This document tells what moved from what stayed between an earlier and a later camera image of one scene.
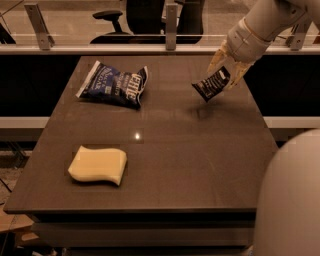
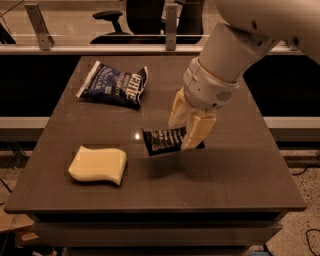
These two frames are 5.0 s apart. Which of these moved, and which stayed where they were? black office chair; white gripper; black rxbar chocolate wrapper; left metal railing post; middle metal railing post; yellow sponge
Moved: black rxbar chocolate wrapper; white gripper
Stayed: black office chair; left metal railing post; middle metal railing post; yellow sponge
